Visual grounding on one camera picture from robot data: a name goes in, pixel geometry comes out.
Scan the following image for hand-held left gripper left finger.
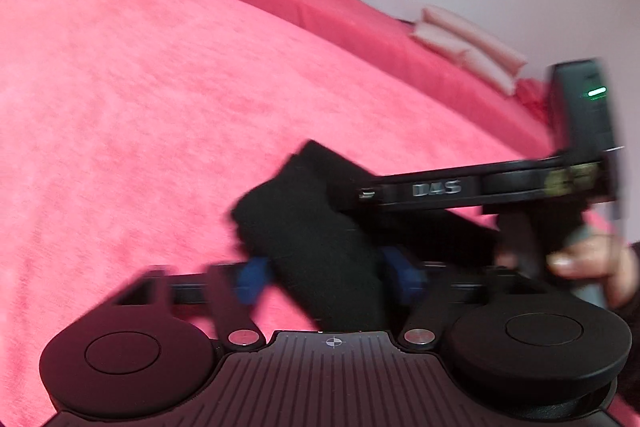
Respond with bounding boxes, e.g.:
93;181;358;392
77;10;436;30
112;257;275;352

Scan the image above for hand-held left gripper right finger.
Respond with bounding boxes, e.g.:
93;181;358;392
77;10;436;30
382;249;556;351

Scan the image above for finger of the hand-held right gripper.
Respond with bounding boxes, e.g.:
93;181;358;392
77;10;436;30
359;178;402;210

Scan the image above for black pants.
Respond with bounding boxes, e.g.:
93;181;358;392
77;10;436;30
230;139;501;333

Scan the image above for person's right forearm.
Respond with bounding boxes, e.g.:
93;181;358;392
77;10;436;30
620;241;640;308

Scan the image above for person's right hand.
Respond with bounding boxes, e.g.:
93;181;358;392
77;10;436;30
546;234;637;309

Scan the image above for pink satin pillow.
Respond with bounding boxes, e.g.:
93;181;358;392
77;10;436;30
410;24;517;97
421;7;529;74

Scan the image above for red bed sheet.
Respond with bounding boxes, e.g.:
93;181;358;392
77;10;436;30
187;0;557;148

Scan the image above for pink fleece blanket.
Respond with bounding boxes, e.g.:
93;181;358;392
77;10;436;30
0;0;640;427

